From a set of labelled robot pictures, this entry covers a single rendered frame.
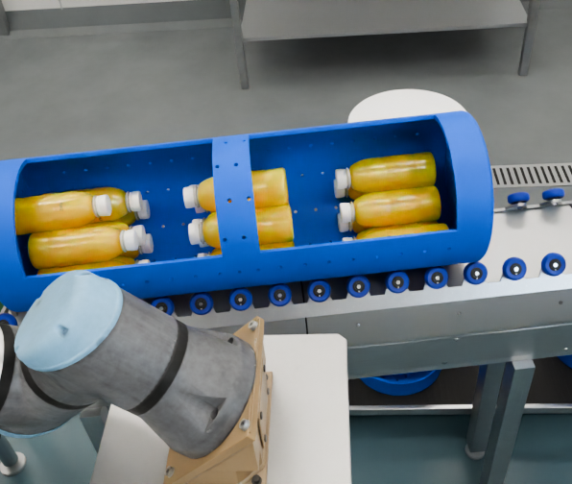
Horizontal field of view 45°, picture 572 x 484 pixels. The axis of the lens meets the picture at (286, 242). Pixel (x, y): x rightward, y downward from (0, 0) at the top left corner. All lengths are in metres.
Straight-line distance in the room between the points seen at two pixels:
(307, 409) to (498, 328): 0.62
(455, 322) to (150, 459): 0.72
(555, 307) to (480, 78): 2.59
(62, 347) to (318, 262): 0.59
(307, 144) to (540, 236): 0.52
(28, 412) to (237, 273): 0.49
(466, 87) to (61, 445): 2.64
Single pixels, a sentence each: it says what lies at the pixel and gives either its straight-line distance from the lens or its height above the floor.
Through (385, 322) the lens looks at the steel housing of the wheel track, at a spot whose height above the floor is 0.88.
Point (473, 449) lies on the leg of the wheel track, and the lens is 2.19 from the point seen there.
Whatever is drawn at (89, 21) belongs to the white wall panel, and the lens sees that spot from 4.86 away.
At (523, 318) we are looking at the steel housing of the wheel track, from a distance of 1.44.
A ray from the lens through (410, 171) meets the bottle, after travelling 1.32.
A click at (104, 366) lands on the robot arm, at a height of 1.36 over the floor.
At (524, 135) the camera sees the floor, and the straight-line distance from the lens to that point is 3.50.
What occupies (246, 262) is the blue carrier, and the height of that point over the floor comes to 1.09.
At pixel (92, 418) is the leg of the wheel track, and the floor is 0.62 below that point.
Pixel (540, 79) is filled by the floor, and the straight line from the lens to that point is 3.97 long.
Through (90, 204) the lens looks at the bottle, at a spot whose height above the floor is 1.16.
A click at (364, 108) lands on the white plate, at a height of 1.04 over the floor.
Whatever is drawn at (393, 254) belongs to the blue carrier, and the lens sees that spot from 1.22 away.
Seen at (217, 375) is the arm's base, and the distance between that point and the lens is 0.78.
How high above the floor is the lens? 1.91
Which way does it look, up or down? 42 degrees down
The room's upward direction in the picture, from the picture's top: 6 degrees counter-clockwise
